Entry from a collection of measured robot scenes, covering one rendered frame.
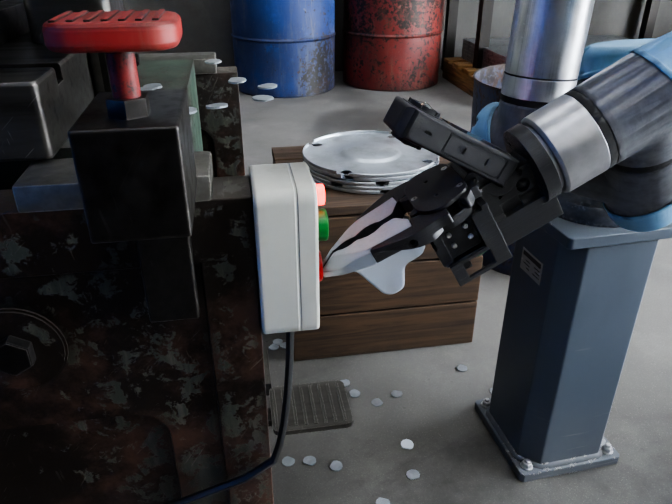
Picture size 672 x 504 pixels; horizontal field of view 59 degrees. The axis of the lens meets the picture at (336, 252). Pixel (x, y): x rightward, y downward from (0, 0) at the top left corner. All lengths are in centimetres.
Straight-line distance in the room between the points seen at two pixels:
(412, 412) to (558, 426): 27
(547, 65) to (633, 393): 84
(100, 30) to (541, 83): 44
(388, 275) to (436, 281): 73
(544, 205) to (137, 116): 35
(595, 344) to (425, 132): 58
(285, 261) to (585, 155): 26
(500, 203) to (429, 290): 74
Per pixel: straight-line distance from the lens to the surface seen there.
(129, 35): 35
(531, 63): 66
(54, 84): 55
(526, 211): 55
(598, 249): 89
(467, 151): 50
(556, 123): 53
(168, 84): 75
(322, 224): 50
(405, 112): 47
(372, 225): 53
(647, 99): 55
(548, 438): 107
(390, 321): 128
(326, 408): 94
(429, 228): 49
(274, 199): 46
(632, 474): 118
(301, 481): 106
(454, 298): 129
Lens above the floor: 80
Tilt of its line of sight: 28 degrees down
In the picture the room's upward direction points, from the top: straight up
